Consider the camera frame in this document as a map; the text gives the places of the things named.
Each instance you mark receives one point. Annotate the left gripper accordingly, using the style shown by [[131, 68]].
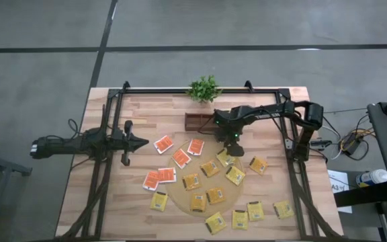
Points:
[[116, 144]]

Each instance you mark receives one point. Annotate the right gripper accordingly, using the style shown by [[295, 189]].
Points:
[[229, 134]]

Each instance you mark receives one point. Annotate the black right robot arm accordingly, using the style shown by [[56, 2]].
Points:
[[267, 116]]

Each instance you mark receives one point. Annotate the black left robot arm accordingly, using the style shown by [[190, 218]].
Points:
[[62, 145]]

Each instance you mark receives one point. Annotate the brown wooden compartment box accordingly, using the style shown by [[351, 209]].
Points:
[[197, 128]]

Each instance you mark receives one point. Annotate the round woven placemat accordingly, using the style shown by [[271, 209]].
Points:
[[230, 195]]

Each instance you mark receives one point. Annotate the green plant in white pot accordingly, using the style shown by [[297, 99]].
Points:
[[203, 90]]

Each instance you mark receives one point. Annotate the white paper sheet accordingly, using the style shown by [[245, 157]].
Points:
[[336, 176]]

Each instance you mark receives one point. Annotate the black power supply box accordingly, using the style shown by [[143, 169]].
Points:
[[349, 144]]

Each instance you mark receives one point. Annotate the white wipes canister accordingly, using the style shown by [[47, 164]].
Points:
[[371, 178]]

